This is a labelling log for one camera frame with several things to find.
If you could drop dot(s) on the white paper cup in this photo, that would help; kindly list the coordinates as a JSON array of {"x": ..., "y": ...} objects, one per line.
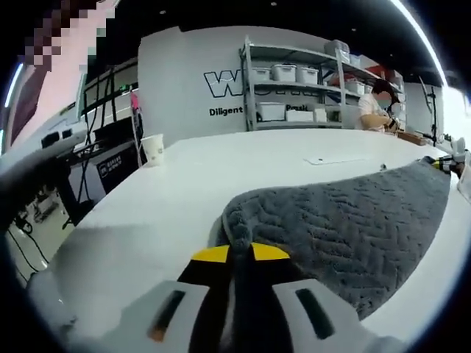
[{"x": 152, "y": 149}]

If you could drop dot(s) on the stacked clear bins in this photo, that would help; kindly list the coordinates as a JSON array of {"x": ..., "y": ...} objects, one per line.
[{"x": 336, "y": 49}]

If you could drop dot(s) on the cabinet with label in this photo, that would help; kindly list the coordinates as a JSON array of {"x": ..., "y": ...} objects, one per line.
[{"x": 117, "y": 169}]

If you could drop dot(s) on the white cardboard box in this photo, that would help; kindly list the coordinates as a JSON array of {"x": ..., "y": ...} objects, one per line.
[
  {"x": 299, "y": 115},
  {"x": 320, "y": 114}
]

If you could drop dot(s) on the black monitor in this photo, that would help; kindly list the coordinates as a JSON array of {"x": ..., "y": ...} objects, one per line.
[{"x": 114, "y": 132}]

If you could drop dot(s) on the pink hanging item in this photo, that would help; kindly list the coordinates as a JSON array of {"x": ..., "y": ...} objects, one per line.
[{"x": 135, "y": 103}]

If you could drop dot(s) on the grey towel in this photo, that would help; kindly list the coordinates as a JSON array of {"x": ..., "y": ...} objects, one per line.
[{"x": 349, "y": 228}]

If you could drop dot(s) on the large white storage bin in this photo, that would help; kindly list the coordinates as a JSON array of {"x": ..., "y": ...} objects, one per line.
[{"x": 271, "y": 111}]

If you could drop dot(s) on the black tripod stand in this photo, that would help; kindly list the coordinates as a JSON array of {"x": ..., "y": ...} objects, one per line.
[{"x": 434, "y": 110}]

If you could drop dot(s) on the grey standing desk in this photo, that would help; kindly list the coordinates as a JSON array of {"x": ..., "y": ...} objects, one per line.
[{"x": 55, "y": 141}]

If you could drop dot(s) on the grey metal shelf rack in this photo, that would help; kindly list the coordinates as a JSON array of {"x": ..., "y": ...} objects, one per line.
[{"x": 331, "y": 88}]

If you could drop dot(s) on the brown wooden box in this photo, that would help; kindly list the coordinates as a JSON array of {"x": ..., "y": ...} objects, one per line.
[{"x": 412, "y": 138}]

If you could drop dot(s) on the ceiling light strip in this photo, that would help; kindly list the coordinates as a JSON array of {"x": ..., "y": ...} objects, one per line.
[{"x": 419, "y": 36}]

